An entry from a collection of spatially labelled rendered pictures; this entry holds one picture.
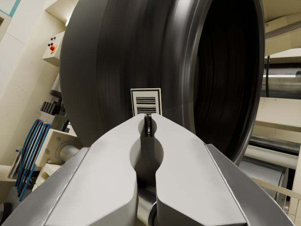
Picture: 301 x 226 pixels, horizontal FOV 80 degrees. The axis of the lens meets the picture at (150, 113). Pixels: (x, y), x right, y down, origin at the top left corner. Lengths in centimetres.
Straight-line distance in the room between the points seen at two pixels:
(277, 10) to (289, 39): 12
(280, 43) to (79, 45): 78
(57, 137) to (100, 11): 35
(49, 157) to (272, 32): 90
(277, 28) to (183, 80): 71
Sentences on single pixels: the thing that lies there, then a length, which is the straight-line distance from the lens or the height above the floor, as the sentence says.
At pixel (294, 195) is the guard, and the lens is 72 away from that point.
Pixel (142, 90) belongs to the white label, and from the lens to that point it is 23.
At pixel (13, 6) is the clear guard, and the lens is 96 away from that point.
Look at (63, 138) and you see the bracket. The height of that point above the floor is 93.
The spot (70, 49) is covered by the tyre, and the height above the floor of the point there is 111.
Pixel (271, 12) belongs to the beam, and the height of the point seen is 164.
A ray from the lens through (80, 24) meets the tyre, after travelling 37.
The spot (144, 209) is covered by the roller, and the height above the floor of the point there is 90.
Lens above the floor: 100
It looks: 9 degrees up
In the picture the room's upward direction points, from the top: 19 degrees clockwise
